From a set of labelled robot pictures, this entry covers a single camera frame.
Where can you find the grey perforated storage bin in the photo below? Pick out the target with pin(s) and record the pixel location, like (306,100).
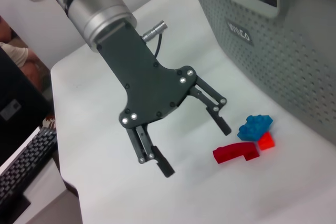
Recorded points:
(275,58)

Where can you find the blue square brick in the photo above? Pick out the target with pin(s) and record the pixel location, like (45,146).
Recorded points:
(253,128)

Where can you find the black keyboard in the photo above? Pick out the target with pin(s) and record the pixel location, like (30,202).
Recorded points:
(29,161)

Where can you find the small red round brick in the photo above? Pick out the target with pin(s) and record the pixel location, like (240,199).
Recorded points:
(266,142)

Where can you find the dark red curved brick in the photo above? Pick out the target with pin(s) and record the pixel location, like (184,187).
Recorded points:
(231,153)

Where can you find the seated person pink shirt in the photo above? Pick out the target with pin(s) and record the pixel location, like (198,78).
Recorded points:
(15,53)

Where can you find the black computer monitor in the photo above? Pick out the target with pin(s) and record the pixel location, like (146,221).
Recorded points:
(18,98)

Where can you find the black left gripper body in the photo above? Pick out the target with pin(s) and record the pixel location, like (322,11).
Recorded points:
(147,85)

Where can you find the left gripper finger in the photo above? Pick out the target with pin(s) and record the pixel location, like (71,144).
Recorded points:
(147,148)
(210,100)

